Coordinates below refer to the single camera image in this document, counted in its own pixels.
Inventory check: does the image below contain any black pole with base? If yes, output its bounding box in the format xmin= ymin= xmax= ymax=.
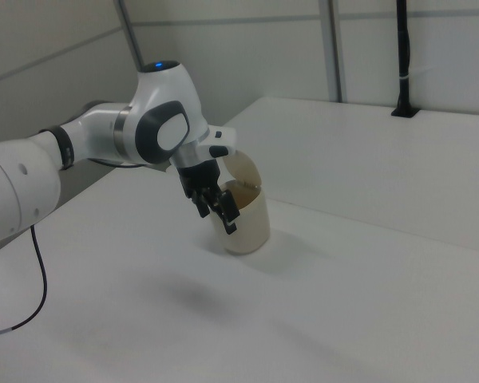
xmin=390 ymin=0 xmax=421 ymax=119

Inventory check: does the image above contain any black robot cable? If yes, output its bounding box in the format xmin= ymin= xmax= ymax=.
xmin=0 ymin=157 xmax=144 ymax=337

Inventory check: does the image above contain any cream swing bin lid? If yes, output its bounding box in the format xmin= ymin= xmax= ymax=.
xmin=223 ymin=150 xmax=262 ymax=189

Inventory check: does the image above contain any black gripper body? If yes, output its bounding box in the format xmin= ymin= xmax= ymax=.
xmin=176 ymin=157 xmax=223 ymax=200

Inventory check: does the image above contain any grey metal partition post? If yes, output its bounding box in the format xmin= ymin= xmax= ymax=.
xmin=113 ymin=0 xmax=145 ymax=73
xmin=326 ymin=0 xmax=347 ymax=104

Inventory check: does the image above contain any small cream plastic bin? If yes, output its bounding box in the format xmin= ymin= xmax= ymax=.
xmin=213 ymin=150 xmax=271 ymax=255

